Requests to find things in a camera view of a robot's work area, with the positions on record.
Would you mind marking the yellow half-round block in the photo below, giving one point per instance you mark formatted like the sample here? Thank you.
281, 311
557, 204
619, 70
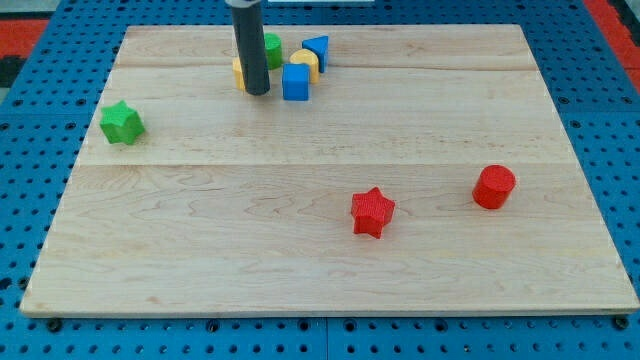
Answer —
305, 56

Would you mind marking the blue triangle block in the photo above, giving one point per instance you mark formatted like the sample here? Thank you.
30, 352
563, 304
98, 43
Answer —
320, 47

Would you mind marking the red cylinder block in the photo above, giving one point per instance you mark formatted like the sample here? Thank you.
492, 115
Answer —
494, 186

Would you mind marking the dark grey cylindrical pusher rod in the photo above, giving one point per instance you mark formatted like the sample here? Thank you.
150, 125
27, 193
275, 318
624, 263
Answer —
247, 22

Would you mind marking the green cylinder block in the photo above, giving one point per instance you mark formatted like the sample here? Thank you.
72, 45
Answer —
273, 50

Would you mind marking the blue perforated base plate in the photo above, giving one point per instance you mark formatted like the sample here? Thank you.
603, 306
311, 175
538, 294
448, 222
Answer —
47, 110

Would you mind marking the yellow block behind rod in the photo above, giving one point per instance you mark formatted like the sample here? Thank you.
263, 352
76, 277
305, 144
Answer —
238, 74

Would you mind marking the red star block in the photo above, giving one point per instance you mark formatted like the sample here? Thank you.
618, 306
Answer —
371, 212

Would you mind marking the green star block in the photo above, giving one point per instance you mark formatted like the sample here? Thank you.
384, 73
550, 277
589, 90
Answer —
121, 124

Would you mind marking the light wooden board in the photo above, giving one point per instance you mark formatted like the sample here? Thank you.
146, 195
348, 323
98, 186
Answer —
232, 205

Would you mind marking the blue cube block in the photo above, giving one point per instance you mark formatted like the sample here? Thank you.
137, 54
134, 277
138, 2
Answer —
295, 82

